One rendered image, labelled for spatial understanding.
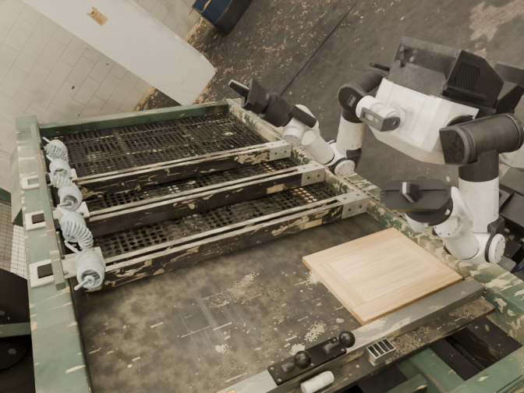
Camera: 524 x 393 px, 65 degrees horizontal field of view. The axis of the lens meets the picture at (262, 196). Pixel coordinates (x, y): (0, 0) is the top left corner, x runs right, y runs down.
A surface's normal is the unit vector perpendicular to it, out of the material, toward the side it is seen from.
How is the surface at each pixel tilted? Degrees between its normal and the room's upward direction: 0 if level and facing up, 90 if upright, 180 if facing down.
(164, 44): 90
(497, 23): 0
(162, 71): 90
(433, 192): 16
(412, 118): 23
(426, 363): 51
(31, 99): 90
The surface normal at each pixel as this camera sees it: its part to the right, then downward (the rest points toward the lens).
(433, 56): -0.84, -0.03
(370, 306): 0.04, -0.86
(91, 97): 0.39, 0.57
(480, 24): -0.66, -0.37
